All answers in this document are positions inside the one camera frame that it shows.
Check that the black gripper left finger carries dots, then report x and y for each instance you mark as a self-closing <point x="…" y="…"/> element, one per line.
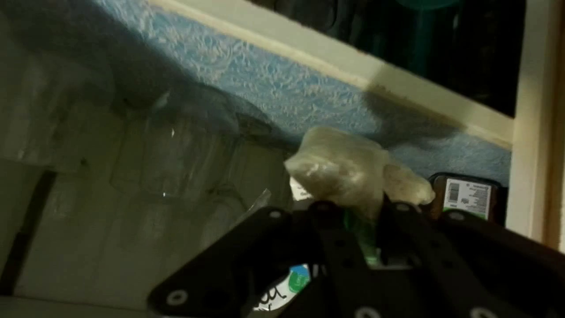
<point x="235" y="265"/>

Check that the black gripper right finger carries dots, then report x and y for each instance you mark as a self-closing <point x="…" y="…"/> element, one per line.
<point x="470" y="271"/>

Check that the white plastic packet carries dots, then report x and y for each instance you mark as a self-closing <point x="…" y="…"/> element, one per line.
<point x="347" y="170"/>

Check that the teal container in cabinet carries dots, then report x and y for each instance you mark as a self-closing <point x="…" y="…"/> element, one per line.
<point x="426" y="29"/>

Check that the black container barcode label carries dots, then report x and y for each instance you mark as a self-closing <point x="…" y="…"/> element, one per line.
<point x="468" y="196"/>

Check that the clear glass jar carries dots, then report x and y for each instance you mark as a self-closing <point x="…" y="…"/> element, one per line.
<point x="177" y="152"/>

